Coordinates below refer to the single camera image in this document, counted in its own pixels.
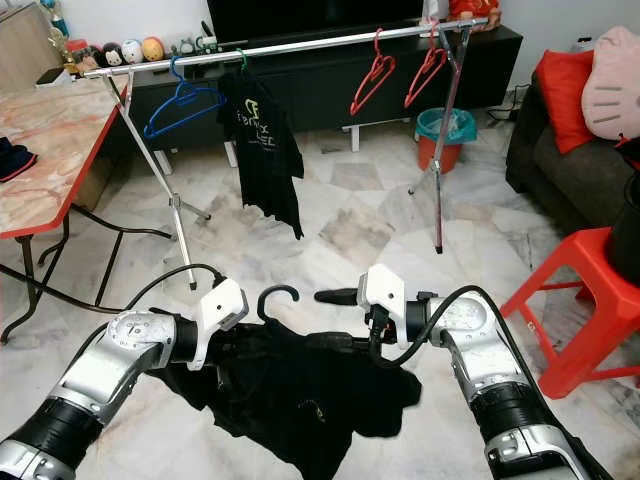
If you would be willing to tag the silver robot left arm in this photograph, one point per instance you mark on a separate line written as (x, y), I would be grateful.
(120, 365)

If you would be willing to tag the black printed T-shirt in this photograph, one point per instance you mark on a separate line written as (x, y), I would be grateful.
(260, 165)

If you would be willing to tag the light wooden cabinet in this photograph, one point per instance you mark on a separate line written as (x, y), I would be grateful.
(25, 50)

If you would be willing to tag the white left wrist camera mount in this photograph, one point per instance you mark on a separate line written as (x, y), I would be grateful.
(218, 305)

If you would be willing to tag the yellow round plush toy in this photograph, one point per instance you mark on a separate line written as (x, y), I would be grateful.
(153, 48)

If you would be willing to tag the dark brown sofa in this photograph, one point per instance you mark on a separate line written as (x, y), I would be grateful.
(575, 185)

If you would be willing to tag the white round plush toy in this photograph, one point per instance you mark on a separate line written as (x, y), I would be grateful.
(131, 51)

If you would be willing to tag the clear jar red lid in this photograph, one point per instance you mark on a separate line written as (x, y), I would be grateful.
(78, 57)

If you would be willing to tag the pink cat face cushion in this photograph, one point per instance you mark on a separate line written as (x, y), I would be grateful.
(615, 85)

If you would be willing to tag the navy garment with red stripes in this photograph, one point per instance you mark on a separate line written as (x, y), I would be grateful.
(15, 160)

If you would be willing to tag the red plastic stool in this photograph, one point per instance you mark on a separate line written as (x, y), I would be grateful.
(590, 300)

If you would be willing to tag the black flat television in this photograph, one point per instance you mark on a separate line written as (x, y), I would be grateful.
(315, 18)

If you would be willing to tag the black round plush toy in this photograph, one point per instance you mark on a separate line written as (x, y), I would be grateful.
(110, 55)

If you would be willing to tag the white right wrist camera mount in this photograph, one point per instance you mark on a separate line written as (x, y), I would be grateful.
(385, 290)

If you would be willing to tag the black bucket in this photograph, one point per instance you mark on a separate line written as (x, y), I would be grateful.
(626, 230)

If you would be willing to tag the steel clothes rack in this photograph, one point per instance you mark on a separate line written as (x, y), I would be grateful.
(310, 43)

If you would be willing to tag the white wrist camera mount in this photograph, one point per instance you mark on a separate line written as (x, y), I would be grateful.
(385, 290)
(218, 305)

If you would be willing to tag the red plastic bin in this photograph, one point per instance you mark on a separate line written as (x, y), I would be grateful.
(438, 155)

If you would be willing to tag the red sofa cushion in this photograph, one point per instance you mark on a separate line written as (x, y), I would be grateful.
(565, 95)

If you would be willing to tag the red laughing Buddha statue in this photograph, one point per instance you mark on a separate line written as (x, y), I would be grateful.
(473, 9)

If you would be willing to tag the black TV cabinet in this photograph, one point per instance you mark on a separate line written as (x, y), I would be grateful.
(330, 85)

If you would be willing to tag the green hanger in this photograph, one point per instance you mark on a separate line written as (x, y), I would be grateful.
(242, 60)

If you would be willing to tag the red plastic hanger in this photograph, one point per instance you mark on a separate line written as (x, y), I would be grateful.
(425, 75)
(373, 80)

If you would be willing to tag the black plastic hanger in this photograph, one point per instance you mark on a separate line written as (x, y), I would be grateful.
(264, 300)

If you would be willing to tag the plain black garment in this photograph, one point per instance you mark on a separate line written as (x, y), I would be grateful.
(290, 400)

